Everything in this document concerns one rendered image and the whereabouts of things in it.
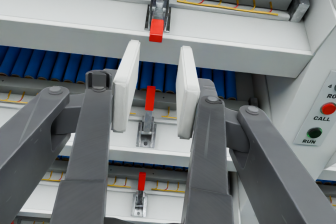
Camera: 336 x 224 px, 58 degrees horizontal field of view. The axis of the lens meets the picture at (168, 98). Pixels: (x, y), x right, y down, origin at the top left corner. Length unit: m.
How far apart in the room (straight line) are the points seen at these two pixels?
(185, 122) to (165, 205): 0.47
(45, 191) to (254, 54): 0.46
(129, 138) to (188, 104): 0.32
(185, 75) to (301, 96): 0.27
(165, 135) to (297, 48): 0.22
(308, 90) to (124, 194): 0.39
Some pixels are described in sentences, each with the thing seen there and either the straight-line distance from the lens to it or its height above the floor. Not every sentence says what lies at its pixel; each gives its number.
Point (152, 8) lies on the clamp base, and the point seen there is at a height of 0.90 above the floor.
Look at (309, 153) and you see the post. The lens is 0.49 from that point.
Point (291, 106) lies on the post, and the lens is 0.42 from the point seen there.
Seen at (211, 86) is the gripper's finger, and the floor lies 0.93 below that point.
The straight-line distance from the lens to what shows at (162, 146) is 0.46.
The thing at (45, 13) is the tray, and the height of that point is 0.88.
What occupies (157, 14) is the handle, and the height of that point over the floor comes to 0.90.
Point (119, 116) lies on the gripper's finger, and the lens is 0.16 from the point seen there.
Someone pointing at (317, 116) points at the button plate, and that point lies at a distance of 0.44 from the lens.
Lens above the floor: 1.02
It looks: 37 degrees down
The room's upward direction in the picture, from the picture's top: 8 degrees clockwise
